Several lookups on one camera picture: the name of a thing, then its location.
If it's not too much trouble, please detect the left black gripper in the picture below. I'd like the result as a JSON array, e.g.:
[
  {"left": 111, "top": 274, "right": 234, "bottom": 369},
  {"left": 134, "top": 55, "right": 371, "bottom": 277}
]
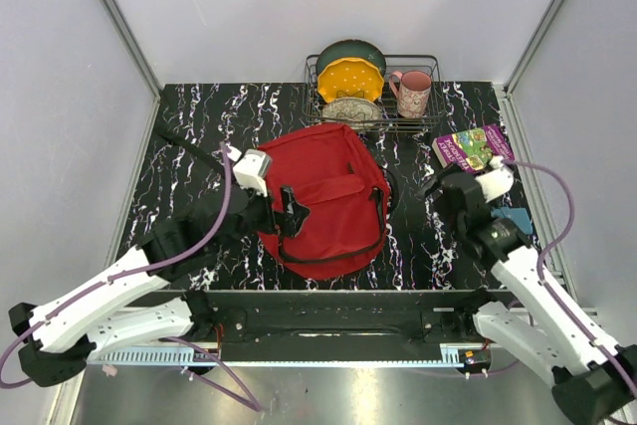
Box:
[{"left": 214, "top": 173, "right": 311, "bottom": 256}]

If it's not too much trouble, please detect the purple treehouse paperback book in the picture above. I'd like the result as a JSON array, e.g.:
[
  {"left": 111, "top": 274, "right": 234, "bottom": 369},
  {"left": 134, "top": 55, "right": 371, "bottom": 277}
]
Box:
[{"left": 432, "top": 124, "right": 515, "bottom": 173}]

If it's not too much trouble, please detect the red student backpack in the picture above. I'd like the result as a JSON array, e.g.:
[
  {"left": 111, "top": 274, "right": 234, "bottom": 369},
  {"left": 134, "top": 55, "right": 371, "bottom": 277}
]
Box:
[{"left": 153, "top": 121, "right": 399, "bottom": 281}]

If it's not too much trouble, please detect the black wire dish rack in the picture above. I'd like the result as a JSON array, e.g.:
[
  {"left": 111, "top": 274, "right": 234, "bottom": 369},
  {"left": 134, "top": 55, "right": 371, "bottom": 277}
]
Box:
[{"left": 303, "top": 53, "right": 444, "bottom": 130}]

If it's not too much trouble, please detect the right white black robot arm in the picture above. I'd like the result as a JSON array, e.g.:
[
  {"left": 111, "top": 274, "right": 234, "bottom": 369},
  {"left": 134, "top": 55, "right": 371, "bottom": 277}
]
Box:
[{"left": 419, "top": 159, "right": 636, "bottom": 424}]

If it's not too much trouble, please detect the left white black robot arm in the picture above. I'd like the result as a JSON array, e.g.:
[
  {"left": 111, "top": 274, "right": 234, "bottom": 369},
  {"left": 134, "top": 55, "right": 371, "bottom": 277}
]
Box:
[{"left": 9, "top": 186, "right": 310, "bottom": 387}]

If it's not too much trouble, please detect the blue card wallet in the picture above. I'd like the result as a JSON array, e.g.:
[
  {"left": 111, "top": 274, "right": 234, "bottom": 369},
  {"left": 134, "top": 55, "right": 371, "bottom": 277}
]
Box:
[{"left": 491, "top": 206, "right": 533, "bottom": 235}]

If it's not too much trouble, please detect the pink patterned mug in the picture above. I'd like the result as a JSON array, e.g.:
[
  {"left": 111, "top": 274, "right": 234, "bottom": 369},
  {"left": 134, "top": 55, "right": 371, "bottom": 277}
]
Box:
[{"left": 388, "top": 71, "right": 433, "bottom": 119}]

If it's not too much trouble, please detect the grey patterned small plate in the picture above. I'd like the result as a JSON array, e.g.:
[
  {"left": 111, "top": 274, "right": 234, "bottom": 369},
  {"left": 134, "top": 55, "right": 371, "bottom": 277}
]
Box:
[{"left": 321, "top": 98, "right": 383, "bottom": 129}]

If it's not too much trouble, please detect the yellow dotted plate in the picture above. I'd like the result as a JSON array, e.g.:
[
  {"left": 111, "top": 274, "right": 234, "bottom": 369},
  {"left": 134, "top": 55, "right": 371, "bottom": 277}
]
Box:
[{"left": 317, "top": 57, "right": 384, "bottom": 104}]

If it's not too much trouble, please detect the dark green plate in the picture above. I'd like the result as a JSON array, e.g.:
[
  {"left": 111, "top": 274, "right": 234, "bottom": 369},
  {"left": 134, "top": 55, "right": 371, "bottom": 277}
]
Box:
[{"left": 316, "top": 39, "right": 386, "bottom": 76}]

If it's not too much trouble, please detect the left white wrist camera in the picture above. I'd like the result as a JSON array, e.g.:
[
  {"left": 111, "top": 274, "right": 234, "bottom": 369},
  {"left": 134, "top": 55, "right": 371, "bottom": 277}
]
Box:
[{"left": 232, "top": 149, "right": 272, "bottom": 197}]

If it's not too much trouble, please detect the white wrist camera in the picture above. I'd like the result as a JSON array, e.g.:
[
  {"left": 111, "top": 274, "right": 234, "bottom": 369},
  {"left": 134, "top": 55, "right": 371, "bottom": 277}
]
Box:
[
  {"left": 476, "top": 156, "right": 515, "bottom": 203},
  {"left": 232, "top": 149, "right": 272, "bottom": 197}
]

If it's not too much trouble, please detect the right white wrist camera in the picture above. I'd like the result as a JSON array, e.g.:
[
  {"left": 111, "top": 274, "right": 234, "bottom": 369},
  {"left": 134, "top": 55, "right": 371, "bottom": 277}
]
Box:
[{"left": 476, "top": 156, "right": 515, "bottom": 203}]

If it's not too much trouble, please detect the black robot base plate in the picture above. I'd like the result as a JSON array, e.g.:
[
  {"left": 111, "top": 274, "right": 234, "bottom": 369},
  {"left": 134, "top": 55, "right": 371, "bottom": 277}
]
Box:
[{"left": 194, "top": 289, "right": 514, "bottom": 345}]

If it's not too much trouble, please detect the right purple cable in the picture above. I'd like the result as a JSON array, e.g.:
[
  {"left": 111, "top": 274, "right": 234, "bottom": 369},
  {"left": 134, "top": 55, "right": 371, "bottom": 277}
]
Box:
[{"left": 412, "top": 157, "right": 637, "bottom": 396}]

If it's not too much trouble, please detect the purple cable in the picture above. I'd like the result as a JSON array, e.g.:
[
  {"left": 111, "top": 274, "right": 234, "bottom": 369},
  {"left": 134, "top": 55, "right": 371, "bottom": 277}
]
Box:
[
  {"left": 412, "top": 157, "right": 637, "bottom": 396},
  {"left": 0, "top": 141, "right": 262, "bottom": 412}
]

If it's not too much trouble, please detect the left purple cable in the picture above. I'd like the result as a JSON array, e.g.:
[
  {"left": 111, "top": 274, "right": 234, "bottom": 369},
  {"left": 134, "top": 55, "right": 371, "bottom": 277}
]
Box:
[{"left": 0, "top": 141, "right": 262, "bottom": 412}]

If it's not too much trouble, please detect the aluminium frame rail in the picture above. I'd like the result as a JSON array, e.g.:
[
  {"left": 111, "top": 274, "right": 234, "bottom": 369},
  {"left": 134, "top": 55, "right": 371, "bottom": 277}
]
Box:
[{"left": 69, "top": 0, "right": 165, "bottom": 98}]

